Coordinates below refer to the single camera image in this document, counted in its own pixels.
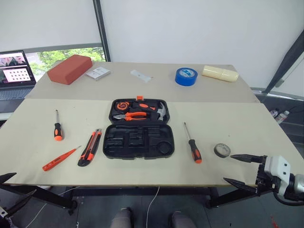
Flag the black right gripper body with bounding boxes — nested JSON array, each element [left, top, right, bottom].
[[255, 155, 281, 195]]

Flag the white cable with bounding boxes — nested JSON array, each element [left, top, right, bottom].
[[145, 186, 161, 228]]

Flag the red brick block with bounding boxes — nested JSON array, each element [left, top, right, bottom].
[[47, 54, 94, 86]]

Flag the claw hammer black orange handle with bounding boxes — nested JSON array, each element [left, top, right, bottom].
[[132, 102, 167, 122]]

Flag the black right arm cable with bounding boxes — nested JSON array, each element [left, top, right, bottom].
[[272, 190, 304, 206]]

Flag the white card box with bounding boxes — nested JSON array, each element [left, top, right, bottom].
[[85, 66, 112, 82]]

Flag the black diagonal pole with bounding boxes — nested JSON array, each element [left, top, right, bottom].
[[264, 30, 304, 95]]

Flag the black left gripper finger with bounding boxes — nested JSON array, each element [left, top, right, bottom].
[[4, 189, 38, 217], [0, 172, 18, 185]]

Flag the long black orange screwdriver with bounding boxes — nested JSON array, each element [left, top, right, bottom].
[[182, 122, 203, 164]]

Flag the orange tester pen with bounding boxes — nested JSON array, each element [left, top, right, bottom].
[[42, 145, 82, 172]]

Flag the cream foam cylinder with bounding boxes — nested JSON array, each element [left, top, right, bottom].
[[201, 65, 240, 83]]

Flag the orange handled pliers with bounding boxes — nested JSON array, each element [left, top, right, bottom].
[[113, 111, 148, 122]]

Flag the white plastic packet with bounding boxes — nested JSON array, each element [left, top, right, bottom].
[[130, 69, 153, 84]]

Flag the orange black tape measure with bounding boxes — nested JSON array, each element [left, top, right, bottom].
[[115, 101, 130, 111]]

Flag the clear plastic bottle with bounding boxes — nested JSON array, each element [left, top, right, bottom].
[[277, 110, 291, 125]]

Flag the black orange utility knife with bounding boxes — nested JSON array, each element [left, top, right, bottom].
[[77, 128, 103, 167]]

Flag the black tool case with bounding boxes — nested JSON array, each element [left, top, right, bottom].
[[102, 95, 175, 160]]

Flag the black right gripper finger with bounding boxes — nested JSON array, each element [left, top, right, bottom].
[[222, 177, 258, 195], [229, 153, 264, 165]]

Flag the blue tape roll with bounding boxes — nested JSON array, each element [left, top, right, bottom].
[[175, 67, 199, 86]]

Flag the short black orange screwdriver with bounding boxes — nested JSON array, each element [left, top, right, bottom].
[[53, 109, 64, 142]]

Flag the open laptop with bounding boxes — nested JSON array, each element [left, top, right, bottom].
[[0, 49, 38, 101]]

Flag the black metal table frame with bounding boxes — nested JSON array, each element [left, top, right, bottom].
[[0, 184, 262, 216]]

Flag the black window frame post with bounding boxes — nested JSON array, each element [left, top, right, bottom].
[[92, 0, 111, 63]]

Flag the dark rounded shape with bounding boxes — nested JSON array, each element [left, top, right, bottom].
[[110, 207, 133, 228], [168, 210, 191, 228]]

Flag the grey electrical tape roll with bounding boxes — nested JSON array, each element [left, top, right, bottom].
[[213, 143, 231, 159]]

